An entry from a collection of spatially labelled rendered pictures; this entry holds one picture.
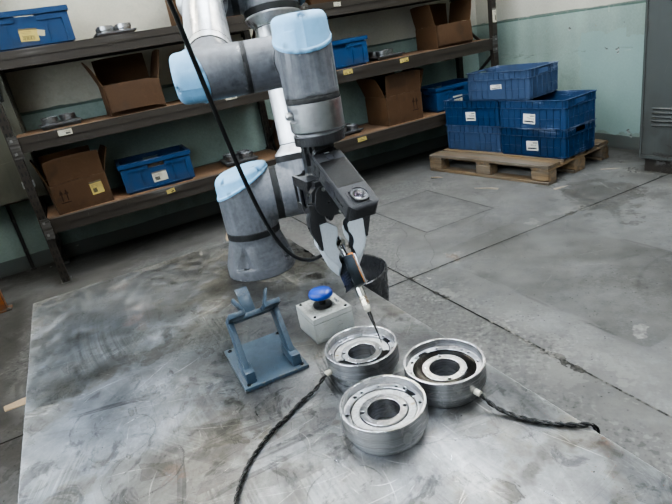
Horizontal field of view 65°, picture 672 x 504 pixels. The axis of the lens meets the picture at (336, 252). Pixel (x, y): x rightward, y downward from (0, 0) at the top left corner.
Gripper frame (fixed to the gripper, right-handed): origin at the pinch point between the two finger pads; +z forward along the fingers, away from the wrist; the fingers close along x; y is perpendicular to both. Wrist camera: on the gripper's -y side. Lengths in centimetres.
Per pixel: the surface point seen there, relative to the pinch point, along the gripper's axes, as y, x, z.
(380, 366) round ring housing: -12.4, 3.0, 9.9
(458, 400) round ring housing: -22.6, -2.0, 11.4
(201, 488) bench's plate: -15.9, 29.2, 12.9
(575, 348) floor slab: 59, -112, 93
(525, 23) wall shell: 337, -355, -12
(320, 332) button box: 3.3, 5.3, 11.1
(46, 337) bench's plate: 43, 49, 13
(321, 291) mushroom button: 6.0, 2.9, 5.6
